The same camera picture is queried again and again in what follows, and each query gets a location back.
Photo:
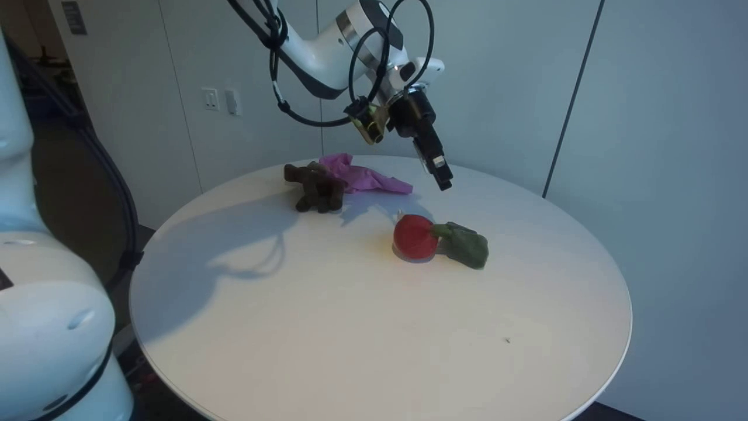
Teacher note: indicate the yellowish wrist camera box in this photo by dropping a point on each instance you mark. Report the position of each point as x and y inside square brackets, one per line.
[370, 126]

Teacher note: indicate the dark green plush toy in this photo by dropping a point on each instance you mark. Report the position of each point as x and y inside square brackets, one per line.
[465, 245]

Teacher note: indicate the red plush ball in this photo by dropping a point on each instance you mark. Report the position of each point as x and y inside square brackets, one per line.
[415, 237]

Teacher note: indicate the brown plush toy animal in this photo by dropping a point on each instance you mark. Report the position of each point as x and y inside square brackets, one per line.
[317, 191]

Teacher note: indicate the dark wall sign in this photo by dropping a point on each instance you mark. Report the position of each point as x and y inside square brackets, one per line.
[72, 17]

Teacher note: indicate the pink cloth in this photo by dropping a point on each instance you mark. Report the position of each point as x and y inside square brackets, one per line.
[363, 179]

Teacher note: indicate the white wall socket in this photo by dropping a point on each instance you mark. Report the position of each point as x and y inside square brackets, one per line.
[210, 99]

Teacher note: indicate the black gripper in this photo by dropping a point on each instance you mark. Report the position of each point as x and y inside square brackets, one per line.
[412, 115]

